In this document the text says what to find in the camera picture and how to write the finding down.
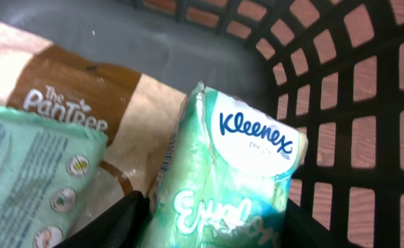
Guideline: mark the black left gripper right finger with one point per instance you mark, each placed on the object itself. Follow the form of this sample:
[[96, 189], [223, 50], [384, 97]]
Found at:
[[303, 231]]

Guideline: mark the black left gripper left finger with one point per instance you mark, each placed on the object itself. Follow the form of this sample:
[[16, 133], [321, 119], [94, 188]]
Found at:
[[117, 227]]

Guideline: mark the green Kleenex tissue pack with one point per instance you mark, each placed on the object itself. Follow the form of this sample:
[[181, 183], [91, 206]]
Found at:
[[225, 177]]

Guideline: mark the green wet wipes pack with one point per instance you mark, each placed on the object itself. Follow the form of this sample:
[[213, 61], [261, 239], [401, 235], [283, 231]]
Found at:
[[45, 167]]

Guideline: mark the brown Pantree bag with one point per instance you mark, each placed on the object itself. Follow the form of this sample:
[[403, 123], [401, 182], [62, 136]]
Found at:
[[135, 111]]

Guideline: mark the grey plastic mesh basket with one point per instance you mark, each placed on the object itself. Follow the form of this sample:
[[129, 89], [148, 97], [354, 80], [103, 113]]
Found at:
[[334, 69]]

